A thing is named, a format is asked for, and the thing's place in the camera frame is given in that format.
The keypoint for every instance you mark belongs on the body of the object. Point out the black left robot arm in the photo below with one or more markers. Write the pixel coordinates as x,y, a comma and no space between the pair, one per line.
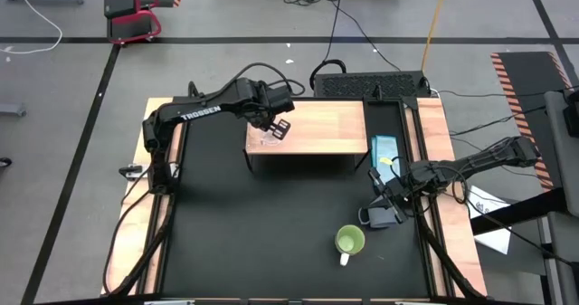
199,112

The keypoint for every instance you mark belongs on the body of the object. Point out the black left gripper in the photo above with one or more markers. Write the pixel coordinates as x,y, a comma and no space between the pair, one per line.
271,101

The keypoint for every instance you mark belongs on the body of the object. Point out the grey desk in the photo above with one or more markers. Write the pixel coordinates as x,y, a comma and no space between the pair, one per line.
561,169

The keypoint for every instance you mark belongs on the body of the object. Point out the blue packet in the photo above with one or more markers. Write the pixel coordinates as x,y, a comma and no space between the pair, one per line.
384,146

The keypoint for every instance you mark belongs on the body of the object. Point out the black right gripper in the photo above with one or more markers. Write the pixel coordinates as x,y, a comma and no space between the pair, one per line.
398,188

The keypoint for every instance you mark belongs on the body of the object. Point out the white paper sheet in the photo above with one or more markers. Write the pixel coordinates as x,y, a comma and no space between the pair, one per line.
490,232

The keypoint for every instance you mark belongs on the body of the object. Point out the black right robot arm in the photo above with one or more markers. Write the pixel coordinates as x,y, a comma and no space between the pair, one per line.
475,164

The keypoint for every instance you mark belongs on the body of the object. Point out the black and silver clamp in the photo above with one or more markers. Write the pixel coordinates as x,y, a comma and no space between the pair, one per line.
131,172

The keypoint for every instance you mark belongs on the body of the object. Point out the black aluminium frame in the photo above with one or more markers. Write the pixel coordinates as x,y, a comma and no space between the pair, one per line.
389,100

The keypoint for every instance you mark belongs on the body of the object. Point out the red and black cart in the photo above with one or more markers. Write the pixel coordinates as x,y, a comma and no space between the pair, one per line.
131,11

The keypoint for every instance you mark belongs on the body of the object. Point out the grey table foot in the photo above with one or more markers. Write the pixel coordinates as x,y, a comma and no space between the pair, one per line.
13,110

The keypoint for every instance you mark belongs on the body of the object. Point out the wooden shelf with black legs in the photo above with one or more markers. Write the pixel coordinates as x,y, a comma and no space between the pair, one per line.
316,128

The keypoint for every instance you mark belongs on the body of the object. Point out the blue-grey mug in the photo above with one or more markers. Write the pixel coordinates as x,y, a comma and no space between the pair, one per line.
382,218

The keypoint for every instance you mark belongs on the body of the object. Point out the green ribbed mug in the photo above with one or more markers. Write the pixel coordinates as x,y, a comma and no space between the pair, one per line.
349,239

